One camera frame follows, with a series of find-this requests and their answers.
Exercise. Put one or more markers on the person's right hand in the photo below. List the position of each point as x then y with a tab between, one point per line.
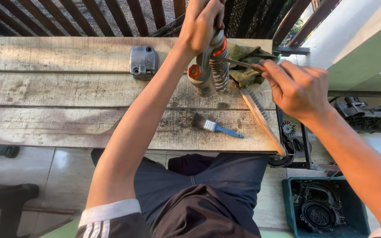
296	89

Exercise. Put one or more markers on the person's left hand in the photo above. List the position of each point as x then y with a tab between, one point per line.
198	26

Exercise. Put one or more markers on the person's left fingers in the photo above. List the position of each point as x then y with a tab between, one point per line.
212	15

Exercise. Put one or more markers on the thin metal pick tool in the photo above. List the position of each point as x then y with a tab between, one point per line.
232	61

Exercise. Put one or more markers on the grey shock absorber with spring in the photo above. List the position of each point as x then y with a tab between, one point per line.
210	69

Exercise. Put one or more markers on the olive green rag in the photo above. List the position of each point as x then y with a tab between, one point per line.
248	64

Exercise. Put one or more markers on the grey metal engine cover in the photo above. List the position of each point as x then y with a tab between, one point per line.
143	61

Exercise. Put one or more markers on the dark wooden railing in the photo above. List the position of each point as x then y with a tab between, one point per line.
78	16

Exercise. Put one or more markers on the black metal clutch parts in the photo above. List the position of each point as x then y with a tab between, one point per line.
289	142

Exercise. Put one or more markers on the person's dark trousers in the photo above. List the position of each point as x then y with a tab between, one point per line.
203	185

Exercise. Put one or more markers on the black plastic engine shroud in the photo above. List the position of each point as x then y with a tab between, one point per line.
365	115

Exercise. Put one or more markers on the green crate with engine parts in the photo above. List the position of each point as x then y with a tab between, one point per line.
326	208

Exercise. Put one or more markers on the dark cloth on floor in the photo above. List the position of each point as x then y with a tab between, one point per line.
6	151

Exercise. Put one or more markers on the dark stool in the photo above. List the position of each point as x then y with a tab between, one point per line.
5	208

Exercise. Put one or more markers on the black metal table frame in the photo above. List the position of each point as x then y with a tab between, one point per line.
303	132

